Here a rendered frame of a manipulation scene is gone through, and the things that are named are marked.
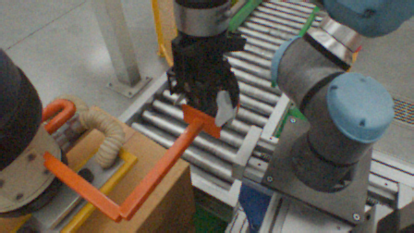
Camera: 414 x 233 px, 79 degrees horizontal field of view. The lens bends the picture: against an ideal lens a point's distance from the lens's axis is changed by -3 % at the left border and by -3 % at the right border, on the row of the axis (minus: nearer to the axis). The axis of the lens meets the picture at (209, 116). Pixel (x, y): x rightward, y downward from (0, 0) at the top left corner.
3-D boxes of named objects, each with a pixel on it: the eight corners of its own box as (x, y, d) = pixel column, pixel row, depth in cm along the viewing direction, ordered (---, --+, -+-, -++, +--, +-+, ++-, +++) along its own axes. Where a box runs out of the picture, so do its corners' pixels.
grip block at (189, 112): (204, 96, 58) (204, 79, 54) (238, 111, 55) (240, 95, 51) (183, 120, 53) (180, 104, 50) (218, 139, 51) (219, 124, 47)
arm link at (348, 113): (334, 174, 48) (368, 131, 38) (292, 122, 56) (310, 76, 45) (379, 151, 51) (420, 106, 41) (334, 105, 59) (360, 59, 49)
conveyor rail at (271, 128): (334, 1, 243) (342, -19, 229) (340, 3, 242) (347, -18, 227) (224, 213, 116) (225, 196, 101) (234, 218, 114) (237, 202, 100)
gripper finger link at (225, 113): (215, 141, 48) (199, 104, 43) (231, 120, 52) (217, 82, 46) (229, 145, 46) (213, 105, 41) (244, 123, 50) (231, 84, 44)
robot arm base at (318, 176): (357, 151, 63) (377, 127, 55) (347, 204, 54) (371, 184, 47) (298, 128, 67) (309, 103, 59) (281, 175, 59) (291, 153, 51)
